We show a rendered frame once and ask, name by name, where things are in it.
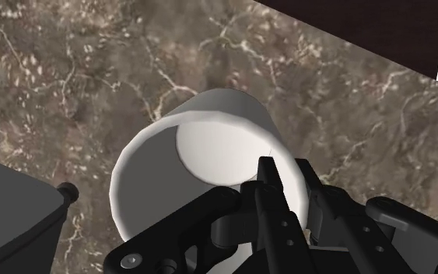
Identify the white cup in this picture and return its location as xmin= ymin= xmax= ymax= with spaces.
xmin=108 ymin=87 xmax=311 ymax=267

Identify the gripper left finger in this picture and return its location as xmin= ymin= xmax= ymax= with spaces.
xmin=103 ymin=156 xmax=319 ymax=274

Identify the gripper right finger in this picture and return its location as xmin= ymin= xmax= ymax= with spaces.
xmin=295 ymin=158 xmax=438 ymax=274

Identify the grey box with black knob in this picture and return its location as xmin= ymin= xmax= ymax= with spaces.
xmin=0 ymin=153 xmax=80 ymax=274

